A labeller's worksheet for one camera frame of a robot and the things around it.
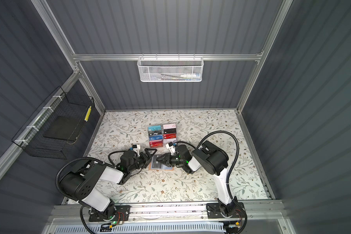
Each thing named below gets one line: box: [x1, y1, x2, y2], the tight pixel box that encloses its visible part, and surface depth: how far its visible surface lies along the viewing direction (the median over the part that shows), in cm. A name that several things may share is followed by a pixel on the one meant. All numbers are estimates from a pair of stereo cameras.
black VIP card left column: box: [148, 130, 163, 137], surface depth 98 cm
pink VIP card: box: [162, 123, 176, 130], surface depth 101 cm
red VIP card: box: [162, 133, 177, 139], surface depth 101 cm
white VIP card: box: [163, 138, 177, 145], surface depth 99 cm
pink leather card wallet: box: [148, 154, 175, 171], surface depth 91 cm
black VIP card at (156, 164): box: [152, 155, 162, 169], surface depth 91 cm
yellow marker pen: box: [84, 105, 92, 123], surface depth 84 cm
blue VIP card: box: [149, 135, 164, 141], surface depth 99 cm
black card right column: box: [163, 128, 177, 134], surface depth 100 cm
